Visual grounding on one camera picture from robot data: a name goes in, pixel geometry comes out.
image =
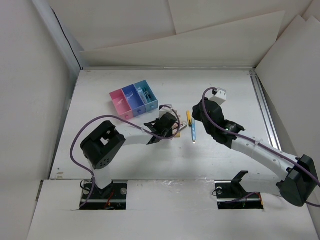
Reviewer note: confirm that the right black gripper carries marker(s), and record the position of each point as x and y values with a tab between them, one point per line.
196	110

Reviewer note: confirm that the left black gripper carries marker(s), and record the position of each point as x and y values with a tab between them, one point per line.
169	133

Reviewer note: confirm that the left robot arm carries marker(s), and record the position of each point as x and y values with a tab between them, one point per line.
102	145

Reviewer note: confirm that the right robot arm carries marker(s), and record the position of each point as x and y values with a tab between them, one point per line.
296	177

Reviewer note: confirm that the yellow utility knife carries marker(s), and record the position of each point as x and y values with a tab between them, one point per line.
189	119

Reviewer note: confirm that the light blue cutter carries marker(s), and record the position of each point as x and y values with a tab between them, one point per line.
193	130

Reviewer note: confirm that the light blue container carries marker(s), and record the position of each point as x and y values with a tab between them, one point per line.
147	96

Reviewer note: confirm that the dark blue container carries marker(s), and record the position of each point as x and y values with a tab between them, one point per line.
134	100

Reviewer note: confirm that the pink container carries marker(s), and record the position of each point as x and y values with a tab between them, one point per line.
121	104

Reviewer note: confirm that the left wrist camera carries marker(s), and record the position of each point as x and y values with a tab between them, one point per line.
163	109

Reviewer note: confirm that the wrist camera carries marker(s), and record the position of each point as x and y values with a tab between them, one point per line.
163	109
219	96

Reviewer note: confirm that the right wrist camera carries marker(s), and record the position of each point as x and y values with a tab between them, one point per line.
219	96

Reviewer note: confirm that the aluminium rail right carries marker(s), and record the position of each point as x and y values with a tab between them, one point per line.
266	114

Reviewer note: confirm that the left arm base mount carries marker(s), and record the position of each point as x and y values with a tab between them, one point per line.
114	198

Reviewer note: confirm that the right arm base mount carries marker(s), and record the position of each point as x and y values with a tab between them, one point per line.
231	195

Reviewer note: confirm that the aluminium post left corner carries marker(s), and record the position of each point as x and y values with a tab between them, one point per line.
68	46

